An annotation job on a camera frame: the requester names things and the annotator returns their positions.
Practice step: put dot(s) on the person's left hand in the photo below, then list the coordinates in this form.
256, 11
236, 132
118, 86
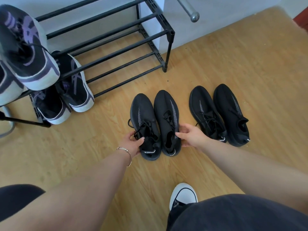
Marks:
130, 145

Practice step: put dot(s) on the person's right hand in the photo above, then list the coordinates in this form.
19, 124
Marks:
195, 138

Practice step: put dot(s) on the person's right thumb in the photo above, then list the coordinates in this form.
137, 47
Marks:
182, 136

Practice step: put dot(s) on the person's left thumb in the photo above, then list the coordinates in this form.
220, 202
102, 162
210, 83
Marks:
138, 140

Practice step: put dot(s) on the black knit sneaker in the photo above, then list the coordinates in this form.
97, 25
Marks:
204, 110
144, 117
168, 110
228, 110

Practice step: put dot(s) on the person's left forearm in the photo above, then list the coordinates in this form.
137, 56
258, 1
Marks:
72, 199

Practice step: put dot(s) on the person's right forearm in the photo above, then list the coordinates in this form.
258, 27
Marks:
252, 173

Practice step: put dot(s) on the white canvas shoe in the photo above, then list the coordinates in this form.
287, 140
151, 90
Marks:
184, 192

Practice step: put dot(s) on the black purple white sneaker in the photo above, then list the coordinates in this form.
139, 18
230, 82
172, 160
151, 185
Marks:
21, 48
51, 105
7, 86
74, 84

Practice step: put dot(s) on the person's right leg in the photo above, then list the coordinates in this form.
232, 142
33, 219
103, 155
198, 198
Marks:
240, 214

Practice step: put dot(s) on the person's leg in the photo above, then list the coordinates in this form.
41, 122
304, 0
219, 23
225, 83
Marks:
240, 214
16, 197

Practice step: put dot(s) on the black metal shoe rack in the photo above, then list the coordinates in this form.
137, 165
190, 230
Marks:
154, 14

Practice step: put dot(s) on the person's left leg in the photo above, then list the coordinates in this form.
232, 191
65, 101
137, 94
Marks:
16, 197

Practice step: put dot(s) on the red wooden furniture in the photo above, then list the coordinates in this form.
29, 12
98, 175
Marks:
302, 21

